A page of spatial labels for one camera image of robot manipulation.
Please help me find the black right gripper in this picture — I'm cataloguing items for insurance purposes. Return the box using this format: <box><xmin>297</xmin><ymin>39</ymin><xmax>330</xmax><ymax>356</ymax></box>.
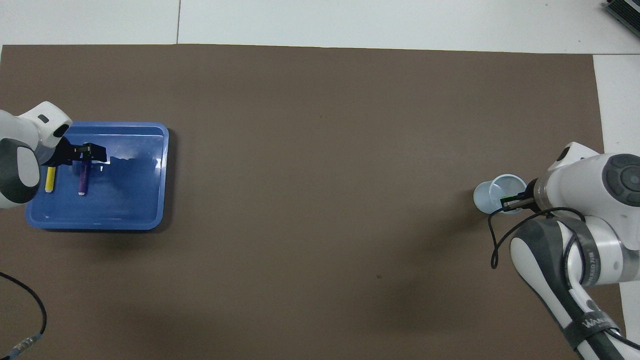
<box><xmin>501</xmin><ymin>178</ymin><xmax>541</xmax><ymax>215</ymax></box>

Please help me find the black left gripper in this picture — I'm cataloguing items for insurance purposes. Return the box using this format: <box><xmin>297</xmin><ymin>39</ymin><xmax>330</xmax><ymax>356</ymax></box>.
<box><xmin>50</xmin><ymin>139</ymin><xmax>107</xmax><ymax>167</ymax></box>

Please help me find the purple highlighter pen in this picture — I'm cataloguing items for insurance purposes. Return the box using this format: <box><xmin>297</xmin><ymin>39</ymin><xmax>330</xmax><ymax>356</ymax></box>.
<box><xmin>77</xmin><ymin>159</ymin><xmax>92</xmax><ymax>196</ymax></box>

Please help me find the translucent plastic cup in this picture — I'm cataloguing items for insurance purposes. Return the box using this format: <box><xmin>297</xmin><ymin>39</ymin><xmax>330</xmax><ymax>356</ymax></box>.
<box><xmin>473</xmin><ymin>173</ymin><xmax>528</xmax><ymax>216</ymax></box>

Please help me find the blue plastic tray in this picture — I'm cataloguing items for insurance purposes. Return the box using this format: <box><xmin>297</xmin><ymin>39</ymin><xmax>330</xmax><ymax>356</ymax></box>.
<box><xmin>25</xmin><ymin>121</ymin><xmax>170</xmax><ymax>231</ymax></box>

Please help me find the brown paper table mat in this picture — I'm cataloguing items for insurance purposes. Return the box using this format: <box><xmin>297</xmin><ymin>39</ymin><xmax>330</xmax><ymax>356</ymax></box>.
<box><xmin>0</xmin><ymin>44</ymin><xmax>629</xmax><ymax>360</ymax></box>

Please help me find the grey ribbed device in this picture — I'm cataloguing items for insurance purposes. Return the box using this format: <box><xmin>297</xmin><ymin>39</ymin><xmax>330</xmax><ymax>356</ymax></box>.
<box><xmin>602</xmin><ymin>0</ymin><xmax>640</xmax><ymax>31</ymax></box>

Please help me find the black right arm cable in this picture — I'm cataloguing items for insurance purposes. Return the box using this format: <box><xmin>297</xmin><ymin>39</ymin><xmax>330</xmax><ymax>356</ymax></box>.
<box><xmin>487</xmin><ymin>206</ymin><xmax>587</xmax><ymax>291</ymax></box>

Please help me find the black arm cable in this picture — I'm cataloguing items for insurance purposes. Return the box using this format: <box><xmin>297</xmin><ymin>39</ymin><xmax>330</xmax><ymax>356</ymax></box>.
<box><xmin>0</xmin><ymin>271</ymin><xmax>48</xmax><ymax>358</ymax></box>
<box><xmin>487</xmin><ymin>206</ymin><xmax>587</xmax><ymax>291</ymax></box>

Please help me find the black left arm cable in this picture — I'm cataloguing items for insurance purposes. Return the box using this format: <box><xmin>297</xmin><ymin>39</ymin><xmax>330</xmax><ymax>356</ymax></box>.
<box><xmin>0</xmin><ymin>271</ymin><xmax>48</xmax><ymax>358</ymax></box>

